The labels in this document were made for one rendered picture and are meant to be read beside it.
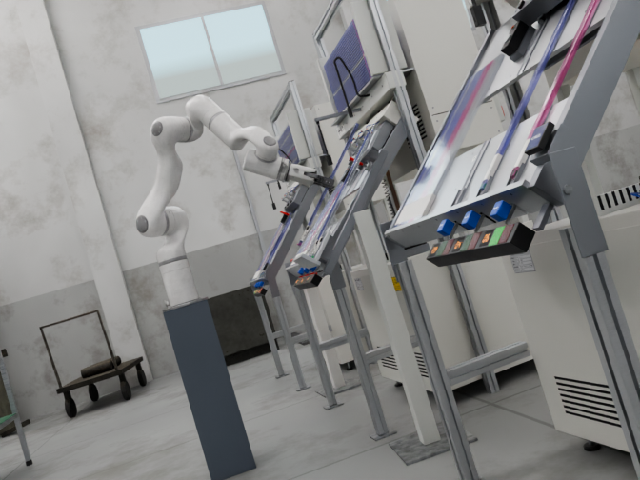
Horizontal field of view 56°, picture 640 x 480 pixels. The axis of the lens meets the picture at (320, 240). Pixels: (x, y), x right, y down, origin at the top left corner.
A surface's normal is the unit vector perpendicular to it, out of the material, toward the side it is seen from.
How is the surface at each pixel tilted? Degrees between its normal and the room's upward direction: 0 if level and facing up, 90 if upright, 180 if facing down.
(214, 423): 90
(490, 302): 90
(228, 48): 90
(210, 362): 90
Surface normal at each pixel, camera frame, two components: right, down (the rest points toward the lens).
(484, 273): 0.24, -0.11
